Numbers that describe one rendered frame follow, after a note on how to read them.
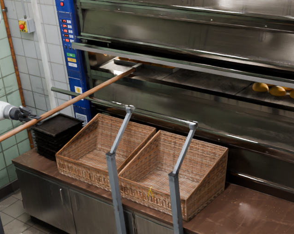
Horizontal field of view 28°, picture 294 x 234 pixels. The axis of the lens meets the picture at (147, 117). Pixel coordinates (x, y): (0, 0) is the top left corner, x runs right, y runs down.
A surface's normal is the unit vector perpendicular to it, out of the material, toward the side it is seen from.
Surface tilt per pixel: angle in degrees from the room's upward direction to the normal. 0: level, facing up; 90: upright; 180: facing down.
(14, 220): 0
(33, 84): 90
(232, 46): 70
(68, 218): 90
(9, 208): 0
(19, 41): 90
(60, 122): 0
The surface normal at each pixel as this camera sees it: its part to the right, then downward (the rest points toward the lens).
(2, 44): 0.77, 0.20
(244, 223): -0.11, -0.90
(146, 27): -0.63, 0.05
